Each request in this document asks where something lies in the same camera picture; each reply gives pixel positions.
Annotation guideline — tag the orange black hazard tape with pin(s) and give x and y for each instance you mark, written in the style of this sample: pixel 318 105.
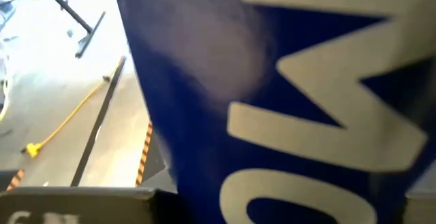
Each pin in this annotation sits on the orange black hazard tape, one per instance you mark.
pixel 15 179
pixel 144 152

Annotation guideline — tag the blue box with white letters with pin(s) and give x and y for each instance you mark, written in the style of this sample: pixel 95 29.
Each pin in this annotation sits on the blue box with white letters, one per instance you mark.
pixel 204 132

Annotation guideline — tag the thin black metal bar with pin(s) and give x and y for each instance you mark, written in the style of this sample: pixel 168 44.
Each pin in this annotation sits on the thin black metal bar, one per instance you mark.
pixel 98 122

